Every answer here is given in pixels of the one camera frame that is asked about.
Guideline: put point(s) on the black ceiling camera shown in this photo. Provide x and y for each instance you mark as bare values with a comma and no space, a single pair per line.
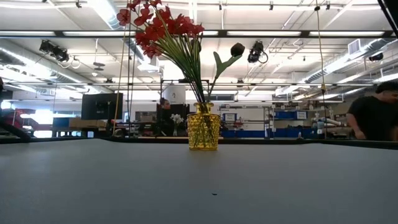
256,49
59,55

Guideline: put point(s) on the blue storage bin row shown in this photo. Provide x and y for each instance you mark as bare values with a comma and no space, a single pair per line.
280,133

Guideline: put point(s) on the seated person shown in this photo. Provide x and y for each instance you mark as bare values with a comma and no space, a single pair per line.
164,104

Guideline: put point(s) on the white flower bouquet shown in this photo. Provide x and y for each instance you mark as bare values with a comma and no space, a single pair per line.
177,119

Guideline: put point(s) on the black computer monitor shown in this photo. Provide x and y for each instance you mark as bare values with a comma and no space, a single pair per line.
101,107

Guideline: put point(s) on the brown cardboard box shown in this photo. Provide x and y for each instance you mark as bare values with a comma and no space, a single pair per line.
87,123

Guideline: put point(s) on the white sign board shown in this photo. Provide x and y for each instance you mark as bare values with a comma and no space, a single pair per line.
230,117

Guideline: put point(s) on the dark tulip with green stem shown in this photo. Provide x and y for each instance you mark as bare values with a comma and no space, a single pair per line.
237,49

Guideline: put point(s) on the yellow textured glass vase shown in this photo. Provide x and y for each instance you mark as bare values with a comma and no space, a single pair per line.
203,130

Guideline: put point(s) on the standing person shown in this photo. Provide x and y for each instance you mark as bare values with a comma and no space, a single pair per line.
370,118

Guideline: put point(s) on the light blue background robot arm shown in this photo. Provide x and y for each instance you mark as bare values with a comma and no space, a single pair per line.
329,122

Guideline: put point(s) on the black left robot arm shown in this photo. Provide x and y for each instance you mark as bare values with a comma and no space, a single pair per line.
15,132

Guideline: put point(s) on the black table edge rail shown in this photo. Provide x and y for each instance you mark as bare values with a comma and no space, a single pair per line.
280,142

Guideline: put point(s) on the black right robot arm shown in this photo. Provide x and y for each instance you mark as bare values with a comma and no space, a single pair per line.
392,12

